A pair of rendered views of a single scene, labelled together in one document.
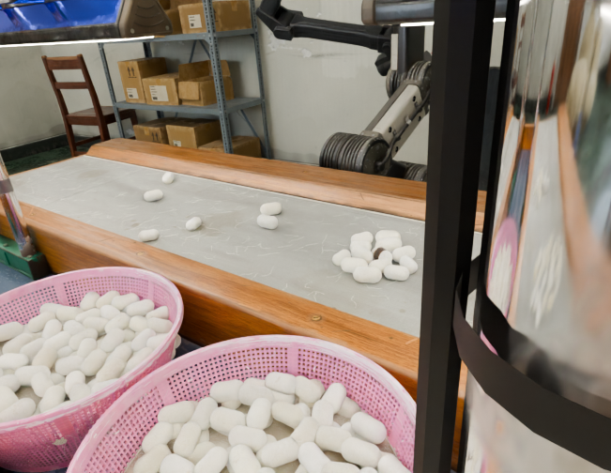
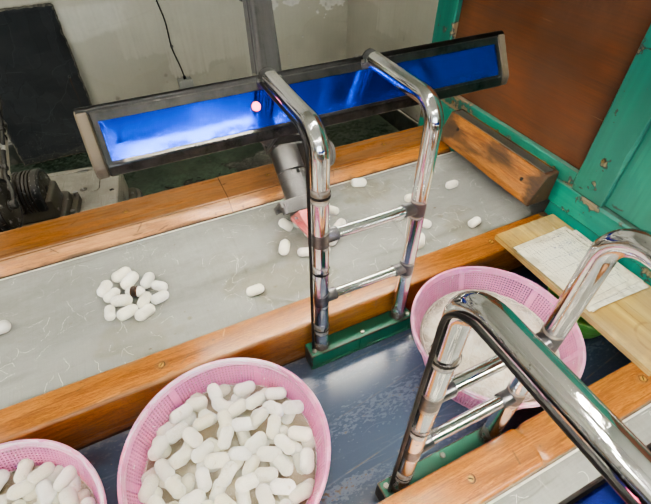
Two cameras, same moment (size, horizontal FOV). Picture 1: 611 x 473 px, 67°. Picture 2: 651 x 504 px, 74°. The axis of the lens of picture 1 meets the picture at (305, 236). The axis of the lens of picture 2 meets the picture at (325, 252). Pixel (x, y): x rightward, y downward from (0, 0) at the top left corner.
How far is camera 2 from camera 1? 0.34 m
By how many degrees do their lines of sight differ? 54
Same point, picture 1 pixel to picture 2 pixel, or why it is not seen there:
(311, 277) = (105, 342)
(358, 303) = (160, 334)
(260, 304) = (113, 389)
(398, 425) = (257, 374)
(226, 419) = (184, 456)
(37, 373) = not seen: outside the picture
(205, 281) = (40, 414)
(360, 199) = (55, 253)
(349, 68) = not seen: outside the picture
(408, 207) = (105, 239)
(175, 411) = (150, 486)
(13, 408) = not seen: outside the picture
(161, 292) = (7, 455)
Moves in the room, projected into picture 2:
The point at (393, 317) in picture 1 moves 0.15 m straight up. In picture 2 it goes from (190, 325) to (167, 263)
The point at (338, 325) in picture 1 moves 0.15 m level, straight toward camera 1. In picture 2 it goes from (179, 357) to (258, 405)
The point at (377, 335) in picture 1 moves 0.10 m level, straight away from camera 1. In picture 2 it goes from (205, 344) to (164, 313)
